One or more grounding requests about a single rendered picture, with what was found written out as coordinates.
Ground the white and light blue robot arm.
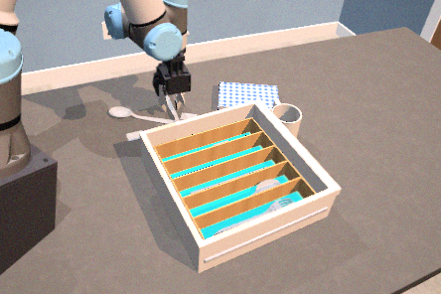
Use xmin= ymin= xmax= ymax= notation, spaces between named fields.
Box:
xmin=0 ymin=0 xmax=189 ymax=179

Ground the blue and white checked cloth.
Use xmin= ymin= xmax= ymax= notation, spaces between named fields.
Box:
xmin=219 ymin=82 xmax=279 ymax=111

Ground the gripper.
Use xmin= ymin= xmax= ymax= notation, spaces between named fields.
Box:
xmin=153 ymin=48 xmax=191 ymax=113

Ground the white cutlery drawer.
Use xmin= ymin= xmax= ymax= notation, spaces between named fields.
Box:
xmin=139 ymin=99 xmax=341 ymax=273

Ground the beige mug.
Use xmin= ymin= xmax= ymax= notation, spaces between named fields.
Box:
xmin=272 ymin=99 xmax=302 ymax=138

